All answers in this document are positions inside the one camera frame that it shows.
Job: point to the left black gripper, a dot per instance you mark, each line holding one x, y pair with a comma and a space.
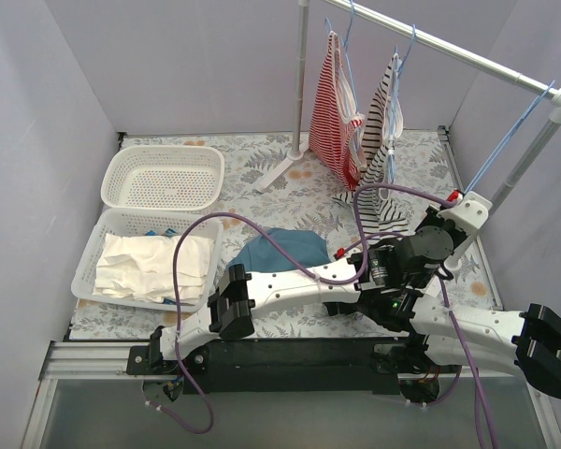
386, 264

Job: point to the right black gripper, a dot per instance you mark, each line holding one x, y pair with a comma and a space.
434, 241

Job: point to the blue tank top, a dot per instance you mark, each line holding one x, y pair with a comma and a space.
307, 248

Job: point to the light blue wire hanger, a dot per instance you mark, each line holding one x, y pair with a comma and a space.
506, 139

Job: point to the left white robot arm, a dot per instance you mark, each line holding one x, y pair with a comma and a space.
351, 283

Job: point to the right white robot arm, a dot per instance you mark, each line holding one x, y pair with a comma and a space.
517, 342

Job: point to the black striped tank top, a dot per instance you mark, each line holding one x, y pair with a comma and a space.
378, 212

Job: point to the red striped tank top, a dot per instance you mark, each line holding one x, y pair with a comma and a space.
336, 125

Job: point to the blue hanger with red top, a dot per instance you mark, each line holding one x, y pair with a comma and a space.
345, 44

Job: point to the floral table cloth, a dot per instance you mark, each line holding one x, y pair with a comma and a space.
301, 199

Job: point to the silver clothes rack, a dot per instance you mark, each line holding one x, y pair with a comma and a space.
467, 57

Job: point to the upper white plastic basket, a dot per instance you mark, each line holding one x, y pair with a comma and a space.
164, 177

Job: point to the white plastic basket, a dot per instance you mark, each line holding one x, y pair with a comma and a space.
164, 177
124, 222

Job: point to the white cloths in basket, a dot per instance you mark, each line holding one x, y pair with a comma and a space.
141, 268

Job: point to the lower white plastic basket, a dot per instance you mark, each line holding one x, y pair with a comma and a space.
124, 222

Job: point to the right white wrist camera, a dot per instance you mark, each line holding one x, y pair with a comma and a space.
469, 214

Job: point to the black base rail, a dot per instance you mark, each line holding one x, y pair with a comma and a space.
381, 366

